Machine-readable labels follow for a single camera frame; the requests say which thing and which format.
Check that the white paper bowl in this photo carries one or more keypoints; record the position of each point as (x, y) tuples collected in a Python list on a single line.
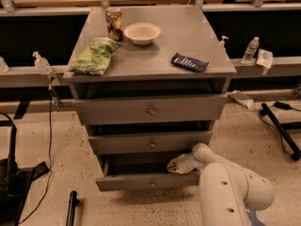
[(142, 33)]

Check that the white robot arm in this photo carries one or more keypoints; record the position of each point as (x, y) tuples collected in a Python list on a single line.
[(230, 195)]

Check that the grey drawer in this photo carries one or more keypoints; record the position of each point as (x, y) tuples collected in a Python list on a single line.
[(145, 143), (142, 171), (128, 110)]

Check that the clear water bottle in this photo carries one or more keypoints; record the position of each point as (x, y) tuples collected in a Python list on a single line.
[(251, 50)]

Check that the white paper packet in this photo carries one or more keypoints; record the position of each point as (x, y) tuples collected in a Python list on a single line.
[(265, 59)]

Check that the grey middle drawer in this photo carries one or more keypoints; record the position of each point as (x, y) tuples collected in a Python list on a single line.
[(145, 143)]

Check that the black stand base left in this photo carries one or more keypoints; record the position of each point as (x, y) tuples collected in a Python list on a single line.
[(14, 182)]

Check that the green chip bag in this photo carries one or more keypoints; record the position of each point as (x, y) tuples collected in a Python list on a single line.
[(96, 57)]

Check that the brown drink can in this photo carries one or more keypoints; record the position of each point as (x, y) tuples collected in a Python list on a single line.
[(113, 18)]

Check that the grey drawer cabinet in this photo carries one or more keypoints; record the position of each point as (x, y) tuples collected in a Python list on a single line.
[(147, 71)]

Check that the left hand sanitizer bottle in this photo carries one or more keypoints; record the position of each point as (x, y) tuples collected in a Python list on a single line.
[(41, 63)]

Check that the clear bottle far left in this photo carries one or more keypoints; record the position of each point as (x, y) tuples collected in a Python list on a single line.
[(3, 66)]

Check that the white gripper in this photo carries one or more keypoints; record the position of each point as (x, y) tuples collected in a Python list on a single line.
[(183, 164)]

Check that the black stand leg right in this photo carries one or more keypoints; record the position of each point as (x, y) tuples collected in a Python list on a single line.
[(283, 129)]

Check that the grey bottom drawer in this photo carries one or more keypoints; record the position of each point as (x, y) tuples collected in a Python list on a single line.
[(142, 171)]

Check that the dark blue snack bar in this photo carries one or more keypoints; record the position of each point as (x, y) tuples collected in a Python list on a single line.
[(188, 63)]

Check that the small pump bottle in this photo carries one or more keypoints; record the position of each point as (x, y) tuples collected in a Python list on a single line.
[(223, 42)]

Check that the black power adapter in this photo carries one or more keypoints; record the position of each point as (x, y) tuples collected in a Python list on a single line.
[(282, 105)]

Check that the grey top drawer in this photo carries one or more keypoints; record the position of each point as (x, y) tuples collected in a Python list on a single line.
[(128, 110)]

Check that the black bar on floor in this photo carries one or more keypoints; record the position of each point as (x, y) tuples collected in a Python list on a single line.
[(73, 201)]

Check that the blue tape cross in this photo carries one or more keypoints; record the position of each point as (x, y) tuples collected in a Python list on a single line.
[(254, 220)]

